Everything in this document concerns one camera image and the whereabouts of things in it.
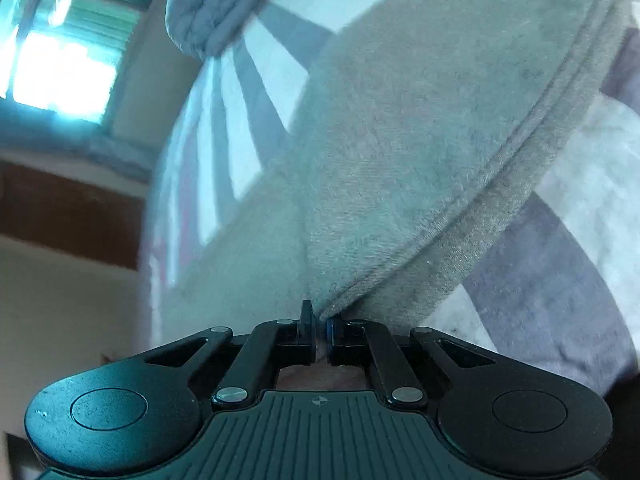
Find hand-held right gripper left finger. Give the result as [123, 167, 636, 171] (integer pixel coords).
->
[120, 300, 316, 409]

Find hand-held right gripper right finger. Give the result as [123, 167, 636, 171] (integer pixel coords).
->
[325, 317, 507, 407]

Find grey fleece pants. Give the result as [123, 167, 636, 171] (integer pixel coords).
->
[167, 0, 637, 347]

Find striped bedsheet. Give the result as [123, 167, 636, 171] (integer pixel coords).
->
[140, 0, 640, 396]

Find brown wooden door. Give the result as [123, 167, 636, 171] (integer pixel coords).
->
[0, 160, 146, 272]

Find grey-blue curtain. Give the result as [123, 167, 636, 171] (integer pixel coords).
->
[0, 105, 157, 184]

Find folded blue duvet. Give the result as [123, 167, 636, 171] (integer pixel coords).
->
[165, 0, 302, 57]

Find sliding glass window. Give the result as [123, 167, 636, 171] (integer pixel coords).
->
[0, 0, 146, 127]

